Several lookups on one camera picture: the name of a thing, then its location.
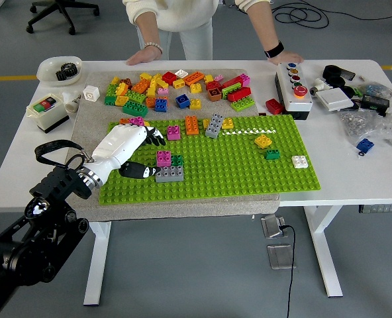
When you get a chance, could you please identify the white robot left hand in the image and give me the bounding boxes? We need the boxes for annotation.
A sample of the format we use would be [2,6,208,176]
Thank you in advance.
[90,124,167,186]

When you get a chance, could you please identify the long lime brick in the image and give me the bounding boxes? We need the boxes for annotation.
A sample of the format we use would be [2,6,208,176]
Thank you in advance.
[220,83,244,101]

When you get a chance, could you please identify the white flat switch plate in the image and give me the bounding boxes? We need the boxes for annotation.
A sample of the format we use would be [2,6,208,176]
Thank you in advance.
[315,86,355,113]

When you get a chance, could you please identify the table height control panel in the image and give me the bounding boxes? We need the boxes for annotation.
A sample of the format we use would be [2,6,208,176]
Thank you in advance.
[358,203,392,214]

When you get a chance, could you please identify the person's right hand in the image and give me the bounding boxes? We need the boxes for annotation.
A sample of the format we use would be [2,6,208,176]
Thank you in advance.
[126,46,164,66]

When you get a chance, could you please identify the red two-by-four brick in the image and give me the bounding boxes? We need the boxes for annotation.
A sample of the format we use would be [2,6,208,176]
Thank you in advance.
[226,86,253,103]

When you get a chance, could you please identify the white cube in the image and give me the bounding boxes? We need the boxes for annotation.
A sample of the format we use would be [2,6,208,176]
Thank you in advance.
[82,84,101,103]

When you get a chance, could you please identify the grey-brown mat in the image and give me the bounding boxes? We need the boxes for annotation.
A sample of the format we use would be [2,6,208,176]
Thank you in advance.
[54,68,281,223]

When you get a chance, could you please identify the white tube fitting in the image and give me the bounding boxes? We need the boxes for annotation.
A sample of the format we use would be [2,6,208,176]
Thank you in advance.
[61,90,83,114]

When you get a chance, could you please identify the white table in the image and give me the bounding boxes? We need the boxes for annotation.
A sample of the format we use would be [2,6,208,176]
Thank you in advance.
[0,59,392,307]

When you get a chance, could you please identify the brown hollow brick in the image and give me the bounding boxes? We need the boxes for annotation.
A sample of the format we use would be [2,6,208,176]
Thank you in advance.
[207,87,223,103]

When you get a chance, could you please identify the clear bags of screws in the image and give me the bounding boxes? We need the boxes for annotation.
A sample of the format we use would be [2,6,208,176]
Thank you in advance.
[338,106,392,150]

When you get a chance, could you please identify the white two-by-two brick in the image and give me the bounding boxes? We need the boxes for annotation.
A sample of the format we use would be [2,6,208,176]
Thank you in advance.
[291,154,309,170]

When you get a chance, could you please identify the push-button control box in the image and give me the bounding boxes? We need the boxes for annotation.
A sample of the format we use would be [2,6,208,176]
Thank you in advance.
[274,61,314,121]

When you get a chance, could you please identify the black wristwatch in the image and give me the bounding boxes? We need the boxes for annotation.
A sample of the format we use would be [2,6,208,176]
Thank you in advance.
[264,40,285,59]

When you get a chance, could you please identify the white plug fitting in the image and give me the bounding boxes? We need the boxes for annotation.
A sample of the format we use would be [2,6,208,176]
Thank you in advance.
[309,77,333,97]

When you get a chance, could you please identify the green studded baseplate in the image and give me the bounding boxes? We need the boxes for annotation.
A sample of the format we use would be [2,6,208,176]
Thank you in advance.
[98,113,322,206]

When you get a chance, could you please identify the white red-green switch box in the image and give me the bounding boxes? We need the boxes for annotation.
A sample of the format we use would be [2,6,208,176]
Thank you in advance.
[26,92,71,134]

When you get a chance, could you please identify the black floor cables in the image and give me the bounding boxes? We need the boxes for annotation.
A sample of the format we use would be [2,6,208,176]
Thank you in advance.
[270,0,392,29]

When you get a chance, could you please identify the metal floor plate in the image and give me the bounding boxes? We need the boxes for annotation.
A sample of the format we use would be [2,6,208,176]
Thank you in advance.
[266,244,297,270]

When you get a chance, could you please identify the metal floor socket box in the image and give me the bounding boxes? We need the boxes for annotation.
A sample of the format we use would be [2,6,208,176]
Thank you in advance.
[261,214,287,239]

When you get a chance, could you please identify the bead bracelet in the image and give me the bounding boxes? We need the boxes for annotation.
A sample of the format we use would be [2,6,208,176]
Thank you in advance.
[144,42,164,56]

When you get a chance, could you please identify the white bowl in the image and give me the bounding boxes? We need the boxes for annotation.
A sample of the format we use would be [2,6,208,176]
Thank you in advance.
[36,56,83,88]

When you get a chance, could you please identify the dark green two-by-four brick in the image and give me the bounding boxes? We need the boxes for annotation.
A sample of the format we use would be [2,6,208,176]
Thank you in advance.
[121,100,150,117]

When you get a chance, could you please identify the long yellow brick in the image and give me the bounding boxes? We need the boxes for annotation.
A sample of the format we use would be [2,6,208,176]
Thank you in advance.
[146,78,159,98]

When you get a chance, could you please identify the black power cable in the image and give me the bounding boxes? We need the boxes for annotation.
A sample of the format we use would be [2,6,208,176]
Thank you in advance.
[278,225,298,318]

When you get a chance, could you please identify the grey two-by-four brick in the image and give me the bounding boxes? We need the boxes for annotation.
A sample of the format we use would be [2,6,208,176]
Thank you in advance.
[205,113,226,139]
[155,164,185,183]

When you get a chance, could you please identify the black adapter box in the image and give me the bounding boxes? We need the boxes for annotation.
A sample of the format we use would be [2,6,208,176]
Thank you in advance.
[360,94,391,117]

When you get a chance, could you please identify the blue hollow brick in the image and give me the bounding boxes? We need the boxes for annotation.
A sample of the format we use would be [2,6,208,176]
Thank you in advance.
[175,93,192,110]

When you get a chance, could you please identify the lime two-by-four brick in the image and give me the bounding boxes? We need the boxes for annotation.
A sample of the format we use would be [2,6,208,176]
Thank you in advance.
[230,98,256,113]
[125,89,148,104]

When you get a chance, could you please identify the person's left hand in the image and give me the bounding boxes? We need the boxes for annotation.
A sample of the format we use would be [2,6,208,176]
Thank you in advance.
[268,51,305,66]

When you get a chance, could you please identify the person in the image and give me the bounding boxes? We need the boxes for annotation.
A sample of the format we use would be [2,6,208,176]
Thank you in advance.
[122,0,271,62]

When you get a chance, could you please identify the clear bag with blue cable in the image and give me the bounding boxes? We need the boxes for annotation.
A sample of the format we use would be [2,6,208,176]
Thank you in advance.
[356,81,392,101]

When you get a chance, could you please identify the long red brick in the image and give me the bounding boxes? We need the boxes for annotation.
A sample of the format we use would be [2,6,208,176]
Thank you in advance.
[220,75,245,90]

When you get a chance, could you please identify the black office chair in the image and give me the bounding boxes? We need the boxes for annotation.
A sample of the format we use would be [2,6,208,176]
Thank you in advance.
[26,0,101,36]

